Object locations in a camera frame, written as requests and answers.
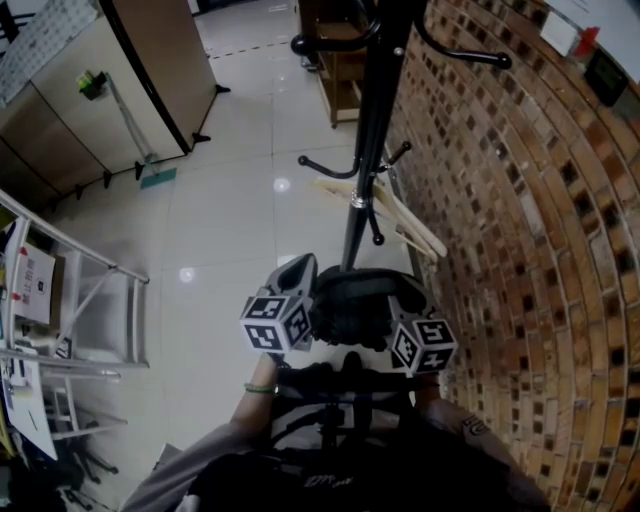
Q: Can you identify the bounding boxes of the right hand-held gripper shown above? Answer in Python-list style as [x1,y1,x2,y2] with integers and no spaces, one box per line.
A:
[386,293,460,377]

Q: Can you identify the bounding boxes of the green and black holder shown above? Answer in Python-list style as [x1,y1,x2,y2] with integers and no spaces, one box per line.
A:
[75,69,109,102]

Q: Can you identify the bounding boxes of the large white wall board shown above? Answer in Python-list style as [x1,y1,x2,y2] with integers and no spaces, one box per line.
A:
[547,0,640,84]

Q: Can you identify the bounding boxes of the beige partition screen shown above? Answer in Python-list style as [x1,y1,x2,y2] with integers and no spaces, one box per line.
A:
[0,14,194,202]

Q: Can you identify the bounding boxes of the person's torso in grey shirt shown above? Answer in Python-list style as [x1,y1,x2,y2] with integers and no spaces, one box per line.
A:
[119,362,551,512]

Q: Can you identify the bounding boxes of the dark grey garment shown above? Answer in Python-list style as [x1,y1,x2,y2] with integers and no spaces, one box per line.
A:
[306,266,437,352]

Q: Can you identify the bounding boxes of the black metal coat rack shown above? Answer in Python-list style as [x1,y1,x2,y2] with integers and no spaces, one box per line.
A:
[290,0,514,274]

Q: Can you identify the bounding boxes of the black chair base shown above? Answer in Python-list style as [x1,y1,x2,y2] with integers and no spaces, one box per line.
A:
[55,444,121,512]

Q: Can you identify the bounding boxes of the mop with teal head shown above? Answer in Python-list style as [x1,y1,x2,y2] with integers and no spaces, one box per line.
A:
[106,73,179,191]

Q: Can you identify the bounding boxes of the white patterned board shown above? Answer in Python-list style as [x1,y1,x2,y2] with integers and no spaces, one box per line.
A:
[0,0,101,109]

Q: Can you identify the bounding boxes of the white metal shelf frame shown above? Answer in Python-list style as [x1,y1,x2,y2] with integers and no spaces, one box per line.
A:
[0,188,152,442]

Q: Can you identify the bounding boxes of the white paper sheets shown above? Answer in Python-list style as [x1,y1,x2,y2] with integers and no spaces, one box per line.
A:
[0,349,59,462]

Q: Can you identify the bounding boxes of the white paper sign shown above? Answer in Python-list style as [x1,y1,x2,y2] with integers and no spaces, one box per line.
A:
[14,241,58,327]

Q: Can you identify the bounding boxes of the person's right forearm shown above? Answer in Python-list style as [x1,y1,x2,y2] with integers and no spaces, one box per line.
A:
[414,372,447,417]

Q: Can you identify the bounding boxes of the wooden clothes hanger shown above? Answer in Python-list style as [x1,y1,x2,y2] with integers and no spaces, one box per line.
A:
[372,177,449,259]

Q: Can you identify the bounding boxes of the small white wall paper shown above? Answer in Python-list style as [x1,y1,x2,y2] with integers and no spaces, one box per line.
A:
[540,11,584,58]

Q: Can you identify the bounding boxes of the black wall display device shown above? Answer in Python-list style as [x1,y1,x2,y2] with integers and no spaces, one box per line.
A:
[583,47,631,108]

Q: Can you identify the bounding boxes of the brown partition screen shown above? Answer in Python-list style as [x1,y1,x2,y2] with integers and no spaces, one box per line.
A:
[99,0,232,154]

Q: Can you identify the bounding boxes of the red wall tag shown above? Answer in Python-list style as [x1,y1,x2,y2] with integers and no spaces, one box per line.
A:
[573,26,602,57]

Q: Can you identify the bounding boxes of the person's left forearm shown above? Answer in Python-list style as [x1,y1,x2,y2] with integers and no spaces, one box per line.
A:
[229,352,292,432]

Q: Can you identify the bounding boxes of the wooden shelf cart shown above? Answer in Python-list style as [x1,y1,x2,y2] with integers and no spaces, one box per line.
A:
[298,0,369,130]

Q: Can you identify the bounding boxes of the light wooden plank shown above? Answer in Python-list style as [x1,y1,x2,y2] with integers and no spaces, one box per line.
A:
[312,177,362,207]

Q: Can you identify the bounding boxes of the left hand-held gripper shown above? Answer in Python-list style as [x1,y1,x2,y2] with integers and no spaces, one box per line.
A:
[238,252,320,357]

